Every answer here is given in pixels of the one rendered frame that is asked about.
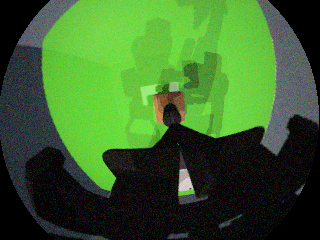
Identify brown wooden block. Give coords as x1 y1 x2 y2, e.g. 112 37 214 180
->
152 92 184 124

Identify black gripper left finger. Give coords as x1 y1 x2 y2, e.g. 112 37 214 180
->
101 123 180 196

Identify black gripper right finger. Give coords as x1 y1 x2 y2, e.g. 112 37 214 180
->
175 123 265 199

